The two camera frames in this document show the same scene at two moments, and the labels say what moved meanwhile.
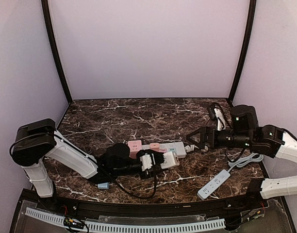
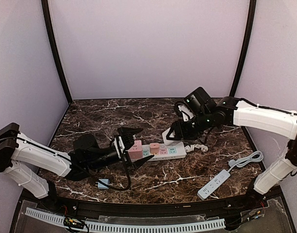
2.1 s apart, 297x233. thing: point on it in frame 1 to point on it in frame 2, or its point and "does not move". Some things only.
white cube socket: x=171 y=160 to x=168 y=142
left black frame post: x=45 y=7 does not move
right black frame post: x=252 y=7 does not move
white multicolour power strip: x=178 y=148 does not move
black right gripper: x=210 y=137 to x=178 y=128
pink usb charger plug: x=155 y=146 does not move
